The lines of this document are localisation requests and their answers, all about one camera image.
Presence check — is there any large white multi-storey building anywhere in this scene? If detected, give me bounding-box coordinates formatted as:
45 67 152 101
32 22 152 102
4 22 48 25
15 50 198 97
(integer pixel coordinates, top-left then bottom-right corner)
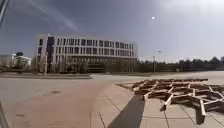
35 33 139 74

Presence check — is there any grey slab pavement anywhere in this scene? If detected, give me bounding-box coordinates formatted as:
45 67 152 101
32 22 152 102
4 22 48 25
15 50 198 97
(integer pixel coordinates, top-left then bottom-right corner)
89 70 224 128

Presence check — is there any street lamp pole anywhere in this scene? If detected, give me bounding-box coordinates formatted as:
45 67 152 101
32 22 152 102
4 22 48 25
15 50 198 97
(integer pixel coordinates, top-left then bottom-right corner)
152 49 163 74

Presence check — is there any row of young trees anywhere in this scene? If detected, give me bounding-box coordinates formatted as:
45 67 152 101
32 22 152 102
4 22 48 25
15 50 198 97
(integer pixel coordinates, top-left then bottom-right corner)
31 54 91 75

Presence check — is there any smooth brownish road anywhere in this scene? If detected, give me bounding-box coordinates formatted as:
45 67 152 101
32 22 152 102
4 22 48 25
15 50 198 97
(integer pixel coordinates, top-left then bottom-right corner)
0 70 224 128

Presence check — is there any low kerbed planting bed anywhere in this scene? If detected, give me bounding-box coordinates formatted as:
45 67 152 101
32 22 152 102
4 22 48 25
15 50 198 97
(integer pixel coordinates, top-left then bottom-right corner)
0 72 93 80

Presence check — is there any row of dark trees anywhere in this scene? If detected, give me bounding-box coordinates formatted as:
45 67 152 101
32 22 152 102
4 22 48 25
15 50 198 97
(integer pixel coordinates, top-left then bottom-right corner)
136 55 224 73

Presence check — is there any small white domed building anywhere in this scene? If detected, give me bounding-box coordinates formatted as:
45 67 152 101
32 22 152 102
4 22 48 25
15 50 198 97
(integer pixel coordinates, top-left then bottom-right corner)
11 51 32 70

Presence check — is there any wooden lattice frame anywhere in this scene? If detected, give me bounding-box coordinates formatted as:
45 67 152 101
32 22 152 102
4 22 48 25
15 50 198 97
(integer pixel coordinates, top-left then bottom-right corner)
116 78 224 118

